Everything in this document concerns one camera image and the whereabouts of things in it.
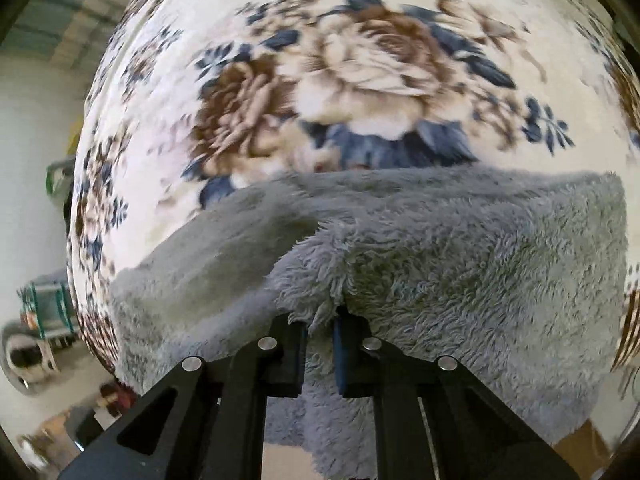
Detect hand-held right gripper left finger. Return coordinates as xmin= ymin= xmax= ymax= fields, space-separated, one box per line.
xmin=57 ymin=317 xmax=308 ymax=480

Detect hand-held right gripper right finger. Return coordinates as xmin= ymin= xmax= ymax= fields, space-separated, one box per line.
xmin=332 ymin=307 xmax=581 ymax=480

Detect grey fleece pants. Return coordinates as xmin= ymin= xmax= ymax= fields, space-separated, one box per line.
xmin=107 ymin=167 xmax=630 ymax=478

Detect teal shelf rack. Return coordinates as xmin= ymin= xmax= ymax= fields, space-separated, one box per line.
xmin=17 ymin=280 xmax=76 ymax=341

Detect white round object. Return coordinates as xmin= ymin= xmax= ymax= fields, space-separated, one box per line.
xmin=0 ymin=325 xmax=58 ymax=393

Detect floral bed blanket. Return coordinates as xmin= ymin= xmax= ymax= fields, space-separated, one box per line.
xmin=65 ymin=0 xmax=640 ymax=376

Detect green and white container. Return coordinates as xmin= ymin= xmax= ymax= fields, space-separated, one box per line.
xmin=46 ymin=160 xmax=76 ymax=196

